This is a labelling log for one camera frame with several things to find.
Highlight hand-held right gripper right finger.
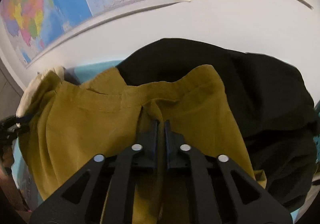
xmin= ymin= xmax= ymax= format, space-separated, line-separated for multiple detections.
xmin=164 ymin=119 xmax=293 ymax=224

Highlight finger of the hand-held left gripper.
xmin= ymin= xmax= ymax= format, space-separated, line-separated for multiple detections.
xmin=0 ymin=113 xmax=34 ymax=140

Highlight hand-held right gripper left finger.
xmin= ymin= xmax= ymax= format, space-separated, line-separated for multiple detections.
xmin=29 ymin=119 xmax=160 ymax=224

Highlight mustard brown pants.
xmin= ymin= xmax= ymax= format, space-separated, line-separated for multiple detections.
xmin=18 ymin=64 xmax=267 ymax=224

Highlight cream garment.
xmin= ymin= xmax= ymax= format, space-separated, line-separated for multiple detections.
xmin=15 ymin=65 xmax=66 ymax=117

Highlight blue geometric printed sheet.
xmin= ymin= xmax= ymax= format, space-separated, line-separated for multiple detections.
xmin=10 ymin=60 xmax=122 ymax=211

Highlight black garment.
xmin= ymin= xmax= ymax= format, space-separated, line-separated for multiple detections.
xmin=116 ymin=37 xmax=320 ymax=212

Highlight colourful wall map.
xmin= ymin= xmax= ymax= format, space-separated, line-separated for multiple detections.
xmin=0 ymin=0 xmax=164 ymax=69

